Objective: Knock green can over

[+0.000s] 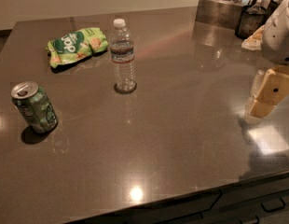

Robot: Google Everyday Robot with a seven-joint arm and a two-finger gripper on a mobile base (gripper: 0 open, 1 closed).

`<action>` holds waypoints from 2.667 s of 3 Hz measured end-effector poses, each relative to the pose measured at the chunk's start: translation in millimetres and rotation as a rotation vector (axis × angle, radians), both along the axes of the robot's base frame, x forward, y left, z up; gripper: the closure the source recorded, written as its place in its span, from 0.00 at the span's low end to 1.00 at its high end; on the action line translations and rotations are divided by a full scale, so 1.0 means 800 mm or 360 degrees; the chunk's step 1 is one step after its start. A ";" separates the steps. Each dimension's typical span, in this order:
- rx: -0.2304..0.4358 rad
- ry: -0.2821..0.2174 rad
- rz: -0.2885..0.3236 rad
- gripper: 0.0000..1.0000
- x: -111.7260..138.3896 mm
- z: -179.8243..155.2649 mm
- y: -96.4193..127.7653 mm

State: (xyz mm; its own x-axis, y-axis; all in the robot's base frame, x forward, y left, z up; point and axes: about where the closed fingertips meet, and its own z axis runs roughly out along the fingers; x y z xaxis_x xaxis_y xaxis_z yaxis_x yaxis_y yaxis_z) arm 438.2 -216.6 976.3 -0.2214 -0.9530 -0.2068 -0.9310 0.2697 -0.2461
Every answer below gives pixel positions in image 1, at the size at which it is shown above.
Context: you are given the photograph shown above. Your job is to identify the green snack bag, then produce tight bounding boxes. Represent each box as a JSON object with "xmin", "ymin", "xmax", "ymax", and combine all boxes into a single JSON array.
[{"xmin": 46, "ymin": 27, "xmax": 108, "ymax": 68}]

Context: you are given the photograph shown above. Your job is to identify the clear plastic water bottle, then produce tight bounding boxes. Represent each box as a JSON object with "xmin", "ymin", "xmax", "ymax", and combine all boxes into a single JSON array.
[{"xmin": 109, "ymin": 19, "xmax": 137, "ymax": 94}]

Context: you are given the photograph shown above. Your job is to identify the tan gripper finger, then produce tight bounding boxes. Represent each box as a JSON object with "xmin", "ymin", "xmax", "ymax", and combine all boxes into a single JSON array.
[
  {"xmin": 244, "ymin": 99, "xmax": 274, "ymax": 125},
  {"xmin": 256, "ymin": 66, "xmax": 289, "ymax": 105}
]

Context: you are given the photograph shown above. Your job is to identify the stainless steel box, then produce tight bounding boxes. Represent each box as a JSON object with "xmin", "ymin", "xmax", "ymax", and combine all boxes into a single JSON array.
[{"xmin": 196, "ymin": 0, "xmax": 243, "ymax": 29}]

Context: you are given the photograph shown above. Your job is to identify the black drawer handle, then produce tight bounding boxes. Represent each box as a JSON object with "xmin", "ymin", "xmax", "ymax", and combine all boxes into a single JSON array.
[{"xmin": 261, "ymin": 198, "xmax": 286, "ymax": 213}]

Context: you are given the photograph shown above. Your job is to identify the green soda can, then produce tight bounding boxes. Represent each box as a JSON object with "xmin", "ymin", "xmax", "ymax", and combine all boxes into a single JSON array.
[{"xmin": 11, "ymin": 81, "xmax": 58, "ymax": 133}]

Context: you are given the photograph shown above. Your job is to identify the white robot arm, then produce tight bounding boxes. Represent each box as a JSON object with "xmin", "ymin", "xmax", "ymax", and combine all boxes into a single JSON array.
[{"xmin": 243, "ymin": 0, "xmax": 289, "ymax": 125}]

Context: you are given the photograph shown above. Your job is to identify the black mesh utensil holder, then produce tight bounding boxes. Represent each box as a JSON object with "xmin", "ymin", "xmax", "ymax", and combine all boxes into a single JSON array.
[{"xmin": 235, "ymin": 6, "xmax": 267, "ymax": 39}]

